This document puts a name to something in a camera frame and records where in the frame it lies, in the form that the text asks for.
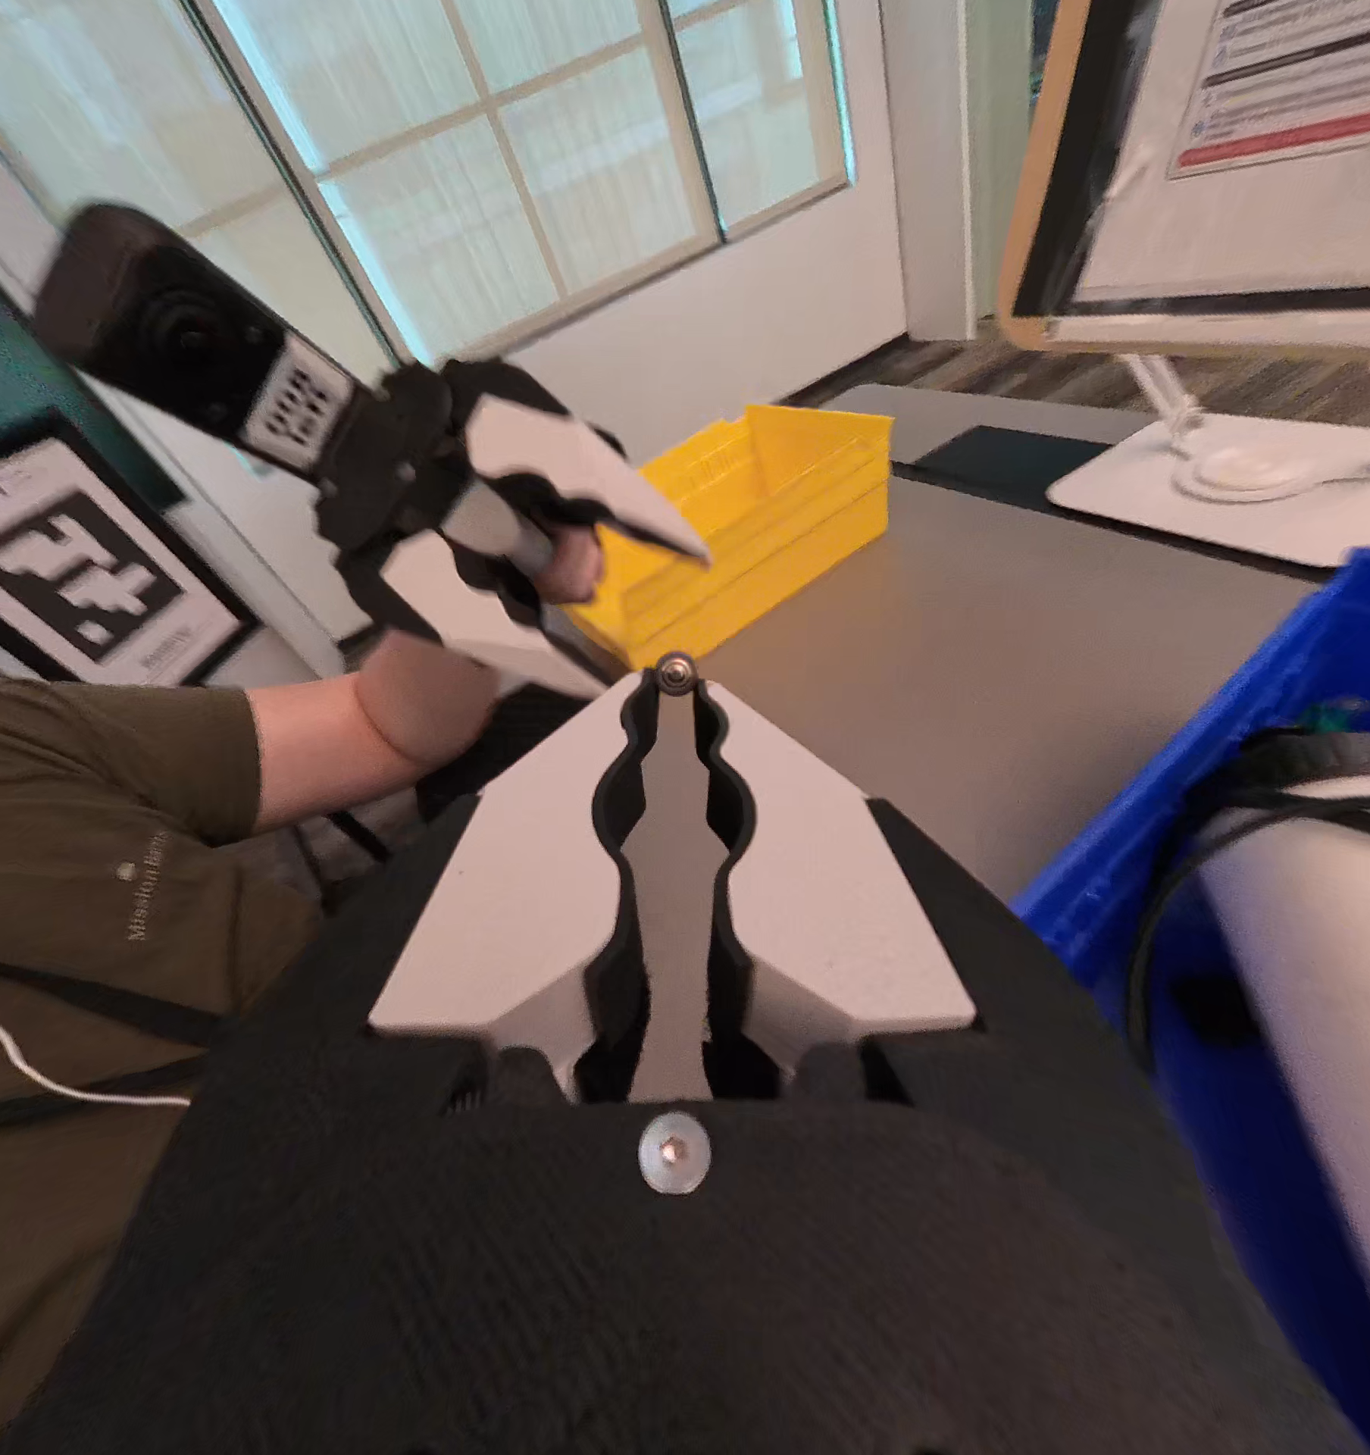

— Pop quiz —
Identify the person's left hand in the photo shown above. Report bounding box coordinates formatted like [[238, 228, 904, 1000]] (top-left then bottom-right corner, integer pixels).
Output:
[[522, 522, 609, 609]]

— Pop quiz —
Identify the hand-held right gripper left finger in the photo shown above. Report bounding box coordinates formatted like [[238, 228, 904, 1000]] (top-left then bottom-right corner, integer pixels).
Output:
[[365, 669, 657, 1099]]

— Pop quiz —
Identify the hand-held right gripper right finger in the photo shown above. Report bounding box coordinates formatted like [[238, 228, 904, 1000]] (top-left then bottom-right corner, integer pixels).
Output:
[[690, 676, 980, 1099]]

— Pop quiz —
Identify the white cable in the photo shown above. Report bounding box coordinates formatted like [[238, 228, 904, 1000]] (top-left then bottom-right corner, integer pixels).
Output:
[[0, 997, 193, 1110]]

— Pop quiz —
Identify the blue storage bin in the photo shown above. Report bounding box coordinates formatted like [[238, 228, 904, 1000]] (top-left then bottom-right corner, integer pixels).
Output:
[[1012, 547, 1370, 1455]]

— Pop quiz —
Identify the yellow storage bin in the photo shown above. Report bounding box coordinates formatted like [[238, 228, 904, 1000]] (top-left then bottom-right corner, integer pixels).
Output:
[[560, 402, 897, 672]]

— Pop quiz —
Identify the white paned window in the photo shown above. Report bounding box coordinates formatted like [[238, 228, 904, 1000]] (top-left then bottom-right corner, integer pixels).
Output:
[[0, 0, 857, 377]]

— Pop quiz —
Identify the framed black white marker poster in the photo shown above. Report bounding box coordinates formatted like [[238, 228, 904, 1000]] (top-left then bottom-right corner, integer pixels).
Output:
[[0, 408, 262, 689]]

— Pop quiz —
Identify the dark flat mat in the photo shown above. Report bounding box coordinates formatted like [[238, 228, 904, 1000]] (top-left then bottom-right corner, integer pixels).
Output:
[[911, 422, 1155, 503]]

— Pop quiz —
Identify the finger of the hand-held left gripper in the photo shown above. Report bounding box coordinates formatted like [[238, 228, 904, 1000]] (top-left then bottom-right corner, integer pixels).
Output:
[[380, 530, 630, 699], [462, 400, 717, 566]]

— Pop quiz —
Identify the framed instruction sign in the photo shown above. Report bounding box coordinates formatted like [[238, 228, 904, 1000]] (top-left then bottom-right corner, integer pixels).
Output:
[[998, 0, 1370, 353]]

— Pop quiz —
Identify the black shoulder strap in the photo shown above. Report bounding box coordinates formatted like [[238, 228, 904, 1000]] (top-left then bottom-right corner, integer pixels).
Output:
[[0, 953, 223, 1137]]

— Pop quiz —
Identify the black zip tie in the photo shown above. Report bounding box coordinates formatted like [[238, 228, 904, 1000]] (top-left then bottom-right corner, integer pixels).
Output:
[[1125, 784, 1370, 1074]]

